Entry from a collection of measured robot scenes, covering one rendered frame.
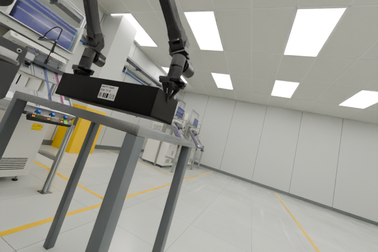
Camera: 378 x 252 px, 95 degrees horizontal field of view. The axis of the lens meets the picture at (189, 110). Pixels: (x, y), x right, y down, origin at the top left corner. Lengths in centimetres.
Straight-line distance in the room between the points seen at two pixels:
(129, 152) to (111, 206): 14
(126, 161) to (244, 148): 674
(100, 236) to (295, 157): 698
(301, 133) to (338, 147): 111
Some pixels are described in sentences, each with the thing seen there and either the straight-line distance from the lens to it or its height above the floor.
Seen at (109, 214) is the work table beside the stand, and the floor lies 57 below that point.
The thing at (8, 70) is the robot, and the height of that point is 83.
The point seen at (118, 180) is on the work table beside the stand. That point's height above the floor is 65.
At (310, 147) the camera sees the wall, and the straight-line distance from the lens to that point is 741.
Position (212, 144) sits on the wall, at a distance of 729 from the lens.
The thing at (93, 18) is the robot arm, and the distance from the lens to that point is 109.
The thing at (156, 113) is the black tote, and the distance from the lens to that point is 66.
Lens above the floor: 79
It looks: 10 degrees up
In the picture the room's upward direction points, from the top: 16 degrees clockwise
